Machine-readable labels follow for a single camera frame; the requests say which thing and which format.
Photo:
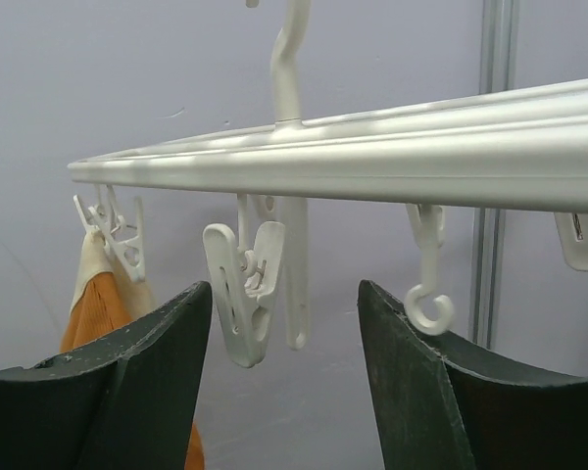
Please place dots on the white hanger hook link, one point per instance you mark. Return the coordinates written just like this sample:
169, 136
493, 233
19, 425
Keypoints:
428, 224

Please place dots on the white hanger clip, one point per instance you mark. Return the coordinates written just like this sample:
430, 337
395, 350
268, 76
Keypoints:
244, 277
122, 239
573, 232

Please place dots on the white plastic clip hanger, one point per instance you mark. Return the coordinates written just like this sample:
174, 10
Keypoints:
525, 149

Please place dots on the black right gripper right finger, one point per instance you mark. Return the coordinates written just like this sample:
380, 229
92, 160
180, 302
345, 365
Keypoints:
444, 402

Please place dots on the orange sock with cream cuff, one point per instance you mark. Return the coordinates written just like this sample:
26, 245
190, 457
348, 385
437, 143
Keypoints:
108, 333

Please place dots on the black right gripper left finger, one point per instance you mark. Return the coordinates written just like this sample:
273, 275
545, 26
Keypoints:
37, 425

